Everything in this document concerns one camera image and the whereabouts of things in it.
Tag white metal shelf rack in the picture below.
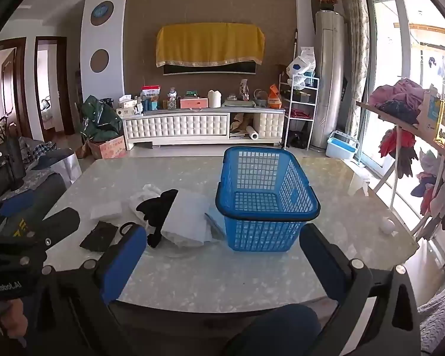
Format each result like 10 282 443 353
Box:
278 73 320 150

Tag white quilted cloth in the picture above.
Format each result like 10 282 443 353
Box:
128 184 162 228

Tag pink clothes pile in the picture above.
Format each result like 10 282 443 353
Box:
368 78 425 111

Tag yellow cloth covered TV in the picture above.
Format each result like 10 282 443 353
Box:
156 23 265 75

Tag patterned curtain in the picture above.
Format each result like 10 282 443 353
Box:
342 0 371 138

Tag black plush toy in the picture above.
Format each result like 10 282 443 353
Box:
136 189 178 248

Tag small white ball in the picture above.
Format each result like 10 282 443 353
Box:
379 217 396 235

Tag pink box on cabinet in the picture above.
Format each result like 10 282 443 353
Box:
180 97 208 109

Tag white tufted TV cabinet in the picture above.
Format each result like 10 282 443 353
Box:
118 107 285 150

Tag tall white air conditioner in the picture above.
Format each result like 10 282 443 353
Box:
311 10 345 150

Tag black hair tie ring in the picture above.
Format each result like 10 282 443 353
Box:
117 221 138 237

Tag blue plastic basket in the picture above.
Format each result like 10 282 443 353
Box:
215 146 321 252

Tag paper roll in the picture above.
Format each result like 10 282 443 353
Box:
246 125 260 141

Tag white grey cloth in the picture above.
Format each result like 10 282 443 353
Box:
161 190 227 247

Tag round wall plate lower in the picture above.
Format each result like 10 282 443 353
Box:
90 49 110 73

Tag orange bag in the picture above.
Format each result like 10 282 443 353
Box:
268 85 282 109

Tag dark chair with yellow print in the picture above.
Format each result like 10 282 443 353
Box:
0 174 66 236

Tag wooden clothes rack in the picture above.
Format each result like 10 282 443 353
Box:
355 100 445 238

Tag silver gift bag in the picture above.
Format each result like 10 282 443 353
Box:
49 149 82 188

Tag blue white storage bin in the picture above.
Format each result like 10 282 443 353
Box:
325 130 359 160

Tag white plastic bags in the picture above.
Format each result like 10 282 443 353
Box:
286 47 316 90

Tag white sponge block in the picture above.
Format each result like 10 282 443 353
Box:
90 201 122 220

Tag green plastic bag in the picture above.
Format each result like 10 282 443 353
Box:
81 96 123 143

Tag white jug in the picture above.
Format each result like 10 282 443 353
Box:
207 90 222 109

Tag round wall plate upper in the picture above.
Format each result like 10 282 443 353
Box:
90 1 114 27

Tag round wall plate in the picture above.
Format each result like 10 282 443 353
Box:
90 1 114 27
90 49 110 73

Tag pink cardboard box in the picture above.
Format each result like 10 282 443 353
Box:
87 136 127 159

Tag black scouring pad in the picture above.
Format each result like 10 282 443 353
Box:
79 221 117 252

